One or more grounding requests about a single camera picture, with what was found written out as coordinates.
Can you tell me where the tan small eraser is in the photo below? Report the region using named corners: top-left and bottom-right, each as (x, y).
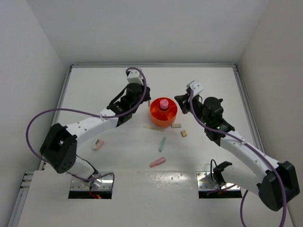
top-left (180, 130), bottom-right (187, 137)

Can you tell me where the pink highlighter pen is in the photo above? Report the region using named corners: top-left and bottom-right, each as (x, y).
top-left (149, 157), bottom-right (166, 168)

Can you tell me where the green highlighter pen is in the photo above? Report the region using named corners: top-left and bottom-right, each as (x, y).
top-left (158, 136), bottom-right (167, 152)

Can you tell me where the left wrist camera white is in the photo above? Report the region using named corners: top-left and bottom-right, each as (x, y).
top-left (126, 68), bottom-right (143, 85)

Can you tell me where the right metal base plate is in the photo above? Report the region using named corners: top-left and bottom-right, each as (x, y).
top-left (196, 171), bottom-right (241, 191)

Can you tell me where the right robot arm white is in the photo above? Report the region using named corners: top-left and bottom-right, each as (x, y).
top-left (174, 94), bottom-right (300, 211)

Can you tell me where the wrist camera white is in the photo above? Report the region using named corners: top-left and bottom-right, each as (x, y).
top-left (186, 80), bottom-right (204, 97)
top-left (126, 68), bottom-right (143, 85)

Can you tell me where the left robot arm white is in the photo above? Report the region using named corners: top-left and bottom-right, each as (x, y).
top-left (40, 83), bottom-right (151, 182)

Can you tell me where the yellow thin pen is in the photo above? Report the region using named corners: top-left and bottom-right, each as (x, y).
top-left (143, 125), bottom-right (165, 131)

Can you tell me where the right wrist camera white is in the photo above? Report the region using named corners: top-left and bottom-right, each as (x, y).
top-left (186, 80), bottom-right (204, 97)

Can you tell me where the orange round divided container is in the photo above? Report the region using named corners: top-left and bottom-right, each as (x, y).
top-left (150, 97), bottom-right (178, 128)

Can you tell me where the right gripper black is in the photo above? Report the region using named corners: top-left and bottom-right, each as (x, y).
top-left (175, 93), bottom-right (210, 126)

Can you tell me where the pink capped clear tube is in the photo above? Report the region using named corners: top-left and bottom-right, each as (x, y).
top-left (159, 99), bottom-right (169, 111)

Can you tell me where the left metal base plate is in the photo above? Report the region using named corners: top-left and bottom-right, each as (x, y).
top-left (70, 172), bottom-right (114, 192)

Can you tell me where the metal base plate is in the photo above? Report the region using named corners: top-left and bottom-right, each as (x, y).
top-left (70, 172), bottom-right (114, 192)
top-left (196, 171), bottom-right (241, 191)

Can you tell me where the grey eraser block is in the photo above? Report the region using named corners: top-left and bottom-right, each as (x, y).
top-left (171, 123), bottom-right (182, 128)

